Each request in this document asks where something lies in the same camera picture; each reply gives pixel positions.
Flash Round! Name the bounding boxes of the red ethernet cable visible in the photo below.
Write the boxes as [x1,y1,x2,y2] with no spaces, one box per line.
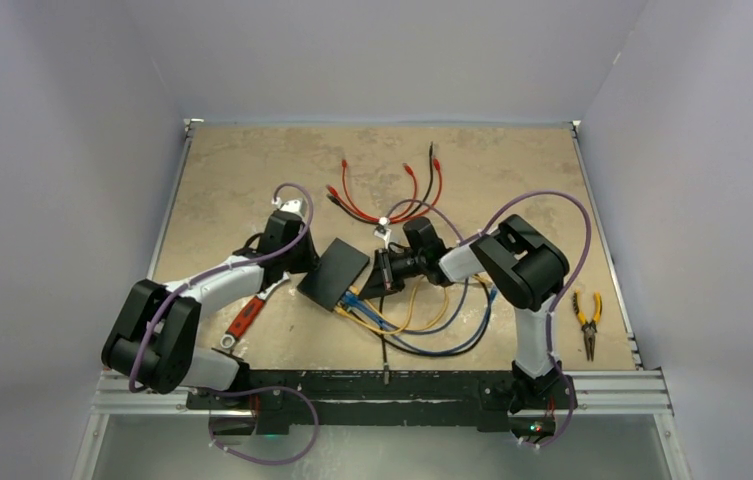
[324,157,445,225]
[340,158,418,223]

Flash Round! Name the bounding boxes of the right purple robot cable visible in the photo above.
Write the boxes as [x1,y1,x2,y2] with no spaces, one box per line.
[385,190,594,452]

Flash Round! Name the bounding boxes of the black network switch box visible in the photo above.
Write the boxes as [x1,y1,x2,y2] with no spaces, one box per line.
[297,238,370,311]

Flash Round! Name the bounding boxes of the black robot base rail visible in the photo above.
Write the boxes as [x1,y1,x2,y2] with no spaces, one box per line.
[187,368,578,438]

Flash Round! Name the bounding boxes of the orange ethernet cable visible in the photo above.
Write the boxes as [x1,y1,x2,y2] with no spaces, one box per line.
[346,284,451,333]

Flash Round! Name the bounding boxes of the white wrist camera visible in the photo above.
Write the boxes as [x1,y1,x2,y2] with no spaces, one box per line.
[373,217,392,249]
[272,197,307,218]

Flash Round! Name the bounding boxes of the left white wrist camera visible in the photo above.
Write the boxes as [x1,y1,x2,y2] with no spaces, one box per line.
[272,197,307,218]

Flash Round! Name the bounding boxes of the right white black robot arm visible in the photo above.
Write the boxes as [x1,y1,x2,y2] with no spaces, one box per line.
[358,215,570,407]

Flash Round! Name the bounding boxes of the long black ethernet cable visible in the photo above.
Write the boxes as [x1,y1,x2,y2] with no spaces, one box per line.
[342,291,493,387]

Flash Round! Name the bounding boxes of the red handled adjustable wrench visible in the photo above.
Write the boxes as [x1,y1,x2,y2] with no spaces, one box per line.
[219,274,290,350]

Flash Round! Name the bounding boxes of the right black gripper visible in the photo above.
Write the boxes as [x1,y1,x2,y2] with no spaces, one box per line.
[360,245,427,297]

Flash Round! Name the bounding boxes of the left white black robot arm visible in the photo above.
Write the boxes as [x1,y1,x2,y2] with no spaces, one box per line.
[101,208,319,409]

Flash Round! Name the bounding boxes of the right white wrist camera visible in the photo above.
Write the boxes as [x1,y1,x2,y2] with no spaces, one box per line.
[373,217,392,249]

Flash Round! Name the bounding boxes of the yellow handled pliers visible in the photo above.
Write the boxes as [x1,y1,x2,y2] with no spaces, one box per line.
[571,290,604,362]

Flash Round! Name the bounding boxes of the blue ethernet cable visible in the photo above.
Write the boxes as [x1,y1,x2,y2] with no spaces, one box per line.
[342,278,471,336]
[342,281,500,356]

